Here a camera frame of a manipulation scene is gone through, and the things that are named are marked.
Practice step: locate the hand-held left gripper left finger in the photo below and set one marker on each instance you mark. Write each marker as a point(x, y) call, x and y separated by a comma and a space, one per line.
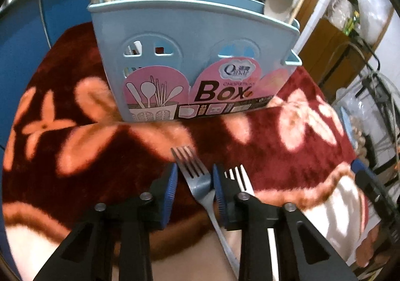
point(170, 195)

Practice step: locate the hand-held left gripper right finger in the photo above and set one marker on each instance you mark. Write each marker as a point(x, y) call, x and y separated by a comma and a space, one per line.
point(218, 196)

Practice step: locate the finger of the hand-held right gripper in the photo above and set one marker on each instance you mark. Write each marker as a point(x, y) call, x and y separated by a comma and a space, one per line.
point(372, 187)

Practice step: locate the metal fork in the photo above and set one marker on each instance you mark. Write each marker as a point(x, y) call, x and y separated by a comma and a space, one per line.
point(200, 188)

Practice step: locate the white plastic fork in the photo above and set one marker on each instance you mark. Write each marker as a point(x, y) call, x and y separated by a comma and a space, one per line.
point(247, 184)

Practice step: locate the light blue utensil box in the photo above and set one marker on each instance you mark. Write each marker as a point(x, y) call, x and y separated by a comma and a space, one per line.
point(187, 34)

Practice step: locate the clear plastic bag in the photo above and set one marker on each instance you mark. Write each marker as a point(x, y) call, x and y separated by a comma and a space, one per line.
point(359, 124)

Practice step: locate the light blue plastic lid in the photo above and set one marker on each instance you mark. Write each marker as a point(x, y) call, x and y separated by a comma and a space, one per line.
point(346, 120)

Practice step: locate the red floral blanket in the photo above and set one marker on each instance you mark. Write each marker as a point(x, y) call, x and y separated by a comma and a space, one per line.
point(93, 149)

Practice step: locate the metal rack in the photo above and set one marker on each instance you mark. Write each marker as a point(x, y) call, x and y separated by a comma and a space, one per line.
point(372, 59)

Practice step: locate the wooden cabinet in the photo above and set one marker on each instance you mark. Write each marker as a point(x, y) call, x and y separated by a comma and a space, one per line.
point(325, 40)

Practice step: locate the pile of plastic bags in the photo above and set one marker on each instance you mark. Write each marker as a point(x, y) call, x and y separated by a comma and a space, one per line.
point(372, 9)

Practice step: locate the blue kitchen base cabinets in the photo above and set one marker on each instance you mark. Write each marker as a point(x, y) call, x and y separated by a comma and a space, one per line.
point(25, 37)

